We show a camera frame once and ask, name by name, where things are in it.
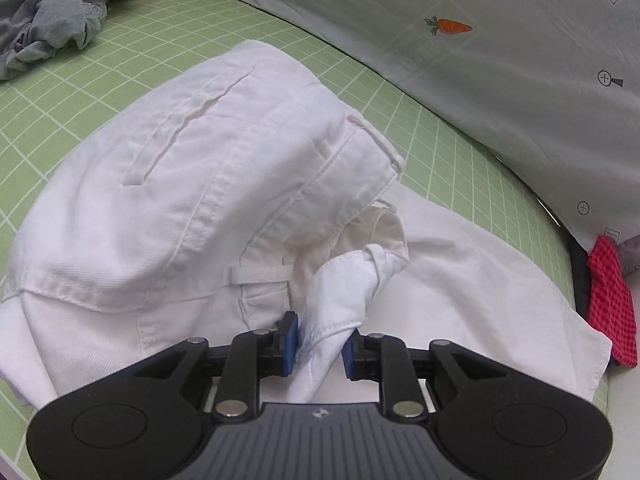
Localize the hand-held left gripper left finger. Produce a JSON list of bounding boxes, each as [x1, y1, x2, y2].
[[132, 311, 302, 421]]

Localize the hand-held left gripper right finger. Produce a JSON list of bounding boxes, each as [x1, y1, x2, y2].
[[343, 329, 503, 421]]

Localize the white pants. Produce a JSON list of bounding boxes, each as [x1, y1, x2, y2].
[[0, 40, 613, 408]]

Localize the black folded garment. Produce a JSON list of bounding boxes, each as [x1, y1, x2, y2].
[[570, 240, 596, 321]]

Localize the red checked garment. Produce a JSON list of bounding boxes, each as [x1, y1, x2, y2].
[[586, 235, 637, 367]]

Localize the grey carrot-print sheet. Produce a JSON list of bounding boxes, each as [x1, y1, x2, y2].
[[167, 0, 640, 256]]

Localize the grey garment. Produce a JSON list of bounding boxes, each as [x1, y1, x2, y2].
[[0, 0, 108, 81]]

